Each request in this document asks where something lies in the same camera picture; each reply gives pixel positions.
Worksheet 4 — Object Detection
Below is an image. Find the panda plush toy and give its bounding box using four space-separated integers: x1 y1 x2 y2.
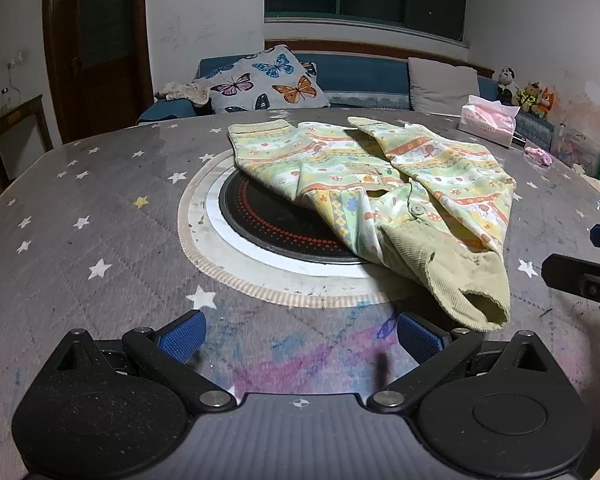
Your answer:
496 66 518 106

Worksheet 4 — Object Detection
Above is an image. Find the wooden side table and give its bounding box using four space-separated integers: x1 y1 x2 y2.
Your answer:
0 94 55 196

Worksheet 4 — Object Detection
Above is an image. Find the orange fox plush toy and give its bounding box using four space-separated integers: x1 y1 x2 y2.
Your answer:
536 87 556 120

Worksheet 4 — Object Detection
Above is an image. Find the plain grey pillow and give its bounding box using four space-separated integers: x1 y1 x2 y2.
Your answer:
408 57 481 113

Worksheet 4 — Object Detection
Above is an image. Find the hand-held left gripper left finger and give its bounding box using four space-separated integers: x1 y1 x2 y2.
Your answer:
55 310 233 414

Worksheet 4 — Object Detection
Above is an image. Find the butterfly print pillow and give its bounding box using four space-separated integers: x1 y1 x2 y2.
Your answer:
192 45 331 113

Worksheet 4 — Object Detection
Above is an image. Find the pink tissue pack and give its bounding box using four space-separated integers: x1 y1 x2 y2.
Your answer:
457 95 521 148

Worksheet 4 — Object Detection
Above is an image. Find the crumpled beige cloth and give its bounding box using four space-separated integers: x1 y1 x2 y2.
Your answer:
155 81 212 107

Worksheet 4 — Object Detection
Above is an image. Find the grey star tablecloth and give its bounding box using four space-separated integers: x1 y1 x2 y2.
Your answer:
0 107 600 480

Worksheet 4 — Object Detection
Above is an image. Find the yellow plush toy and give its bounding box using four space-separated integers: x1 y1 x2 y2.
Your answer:
517 81 541 113

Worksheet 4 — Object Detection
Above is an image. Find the clear plastic storage box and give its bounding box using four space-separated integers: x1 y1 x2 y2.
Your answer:
550 122 600 171

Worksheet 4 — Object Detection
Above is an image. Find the khaki corduroy pants patterned lining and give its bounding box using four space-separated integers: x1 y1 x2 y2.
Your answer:
227 116 518 332

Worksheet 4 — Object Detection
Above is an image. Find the brown wooden door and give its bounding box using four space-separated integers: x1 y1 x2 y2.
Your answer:
42 0 153 143

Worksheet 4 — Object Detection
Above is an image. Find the round black induction cooktop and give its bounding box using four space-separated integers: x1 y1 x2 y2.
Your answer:
205 164 378 281

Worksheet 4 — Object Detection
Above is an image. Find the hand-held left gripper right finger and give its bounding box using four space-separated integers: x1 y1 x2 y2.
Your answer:
367 312 548 413

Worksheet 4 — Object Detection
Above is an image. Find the blue sofa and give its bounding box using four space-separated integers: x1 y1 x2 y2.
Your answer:
137 52 556 148

